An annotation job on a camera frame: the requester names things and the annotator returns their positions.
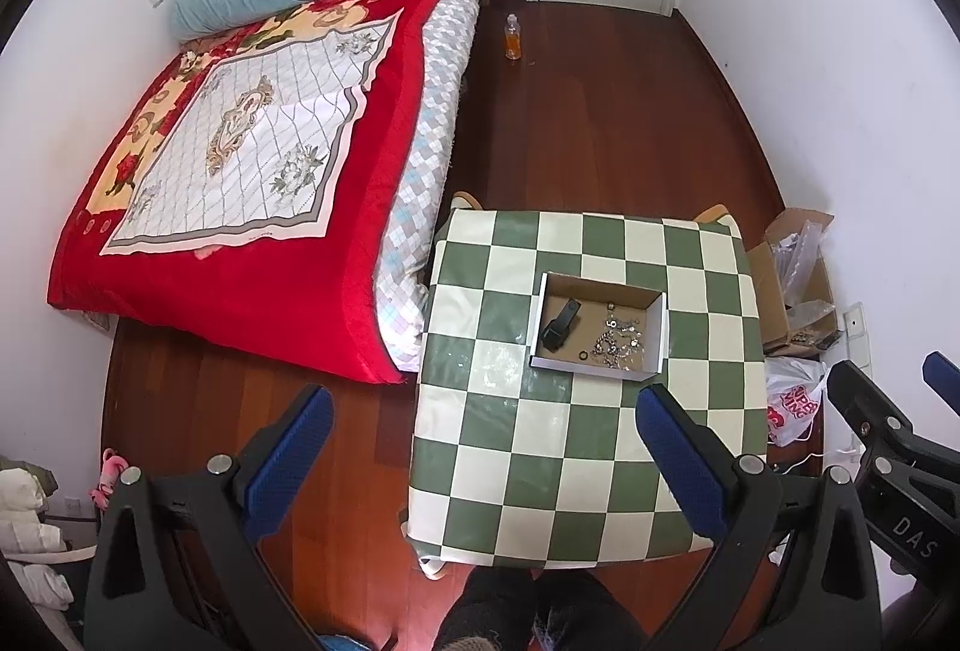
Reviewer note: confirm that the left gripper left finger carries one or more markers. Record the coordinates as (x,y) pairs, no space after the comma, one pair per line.
(178,563)

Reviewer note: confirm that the orange liquid bottle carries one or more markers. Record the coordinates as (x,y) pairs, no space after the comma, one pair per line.
(513,40)

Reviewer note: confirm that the pink plush toy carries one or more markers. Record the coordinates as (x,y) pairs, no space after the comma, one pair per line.
(112,467)

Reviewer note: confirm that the red white plastic bag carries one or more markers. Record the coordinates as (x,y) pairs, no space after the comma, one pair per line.
(794,390)

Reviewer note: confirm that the black smart watch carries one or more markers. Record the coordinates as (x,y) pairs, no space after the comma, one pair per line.
(558,320)

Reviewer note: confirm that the brown cardboard carton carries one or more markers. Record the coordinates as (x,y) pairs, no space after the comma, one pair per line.
(798,316)

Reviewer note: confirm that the checkered mattress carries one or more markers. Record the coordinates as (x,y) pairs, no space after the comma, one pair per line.
(400,290)

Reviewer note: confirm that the white power strip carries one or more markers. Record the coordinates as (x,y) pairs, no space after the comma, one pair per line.
(858,344)

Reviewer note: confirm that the red floral blanket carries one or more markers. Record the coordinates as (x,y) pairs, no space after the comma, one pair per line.
(245,198)

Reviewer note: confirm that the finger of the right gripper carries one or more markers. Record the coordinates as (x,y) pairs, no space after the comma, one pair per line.
(907,485)
(943,377)

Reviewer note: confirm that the green checkered tablecloth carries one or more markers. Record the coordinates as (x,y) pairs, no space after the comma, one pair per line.
(518,465)

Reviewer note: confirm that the open cardboard box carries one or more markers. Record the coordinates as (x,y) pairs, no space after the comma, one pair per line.
(622,332)

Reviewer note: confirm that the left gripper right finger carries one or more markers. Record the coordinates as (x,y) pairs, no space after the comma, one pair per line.
(826,591)

